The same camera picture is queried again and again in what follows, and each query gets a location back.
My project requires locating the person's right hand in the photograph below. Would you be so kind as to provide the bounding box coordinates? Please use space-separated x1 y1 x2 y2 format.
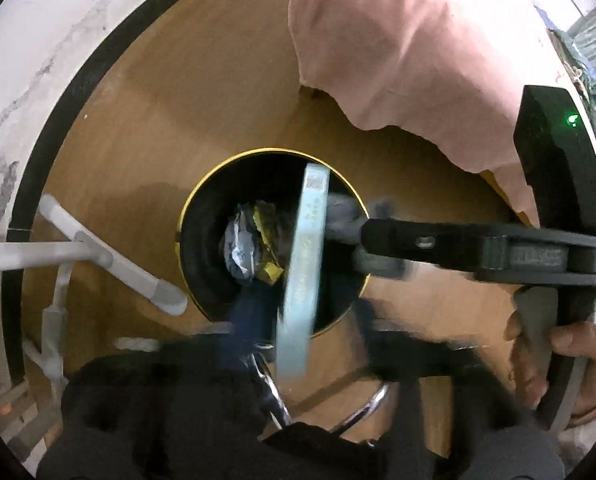
505 310 596 428

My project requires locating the black baseboard strip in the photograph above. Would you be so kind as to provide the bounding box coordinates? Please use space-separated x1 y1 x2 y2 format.
2 0 239 396

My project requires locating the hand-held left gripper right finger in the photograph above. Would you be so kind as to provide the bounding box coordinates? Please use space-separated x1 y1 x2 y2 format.
353 300 566 480

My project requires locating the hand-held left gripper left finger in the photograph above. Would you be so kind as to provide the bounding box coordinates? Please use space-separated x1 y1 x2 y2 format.
38 285 289 480

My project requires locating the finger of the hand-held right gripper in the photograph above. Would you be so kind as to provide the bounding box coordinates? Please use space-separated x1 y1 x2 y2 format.
360 217 486 268
353 247 419 281

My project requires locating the green cardboard box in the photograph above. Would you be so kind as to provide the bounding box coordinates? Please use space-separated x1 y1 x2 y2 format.
276 162 330 378

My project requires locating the yellow snack bag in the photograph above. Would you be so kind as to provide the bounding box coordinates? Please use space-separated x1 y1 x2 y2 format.
250 200 286 283

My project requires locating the person's pink clothing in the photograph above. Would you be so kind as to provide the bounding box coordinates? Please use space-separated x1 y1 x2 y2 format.
288 0 596 223

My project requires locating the chrome ring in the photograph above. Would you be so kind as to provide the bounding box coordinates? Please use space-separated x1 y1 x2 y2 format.
250 355 391 436

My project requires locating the white plastic furniture base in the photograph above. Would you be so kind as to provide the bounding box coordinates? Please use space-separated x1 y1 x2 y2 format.
0 195 189 391

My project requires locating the black bin with yellow rim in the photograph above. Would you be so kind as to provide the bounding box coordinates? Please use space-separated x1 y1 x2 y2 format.
177 148 369 338

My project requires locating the white and blue plastic bag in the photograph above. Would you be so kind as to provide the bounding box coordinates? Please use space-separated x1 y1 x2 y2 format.
223 202 266 283

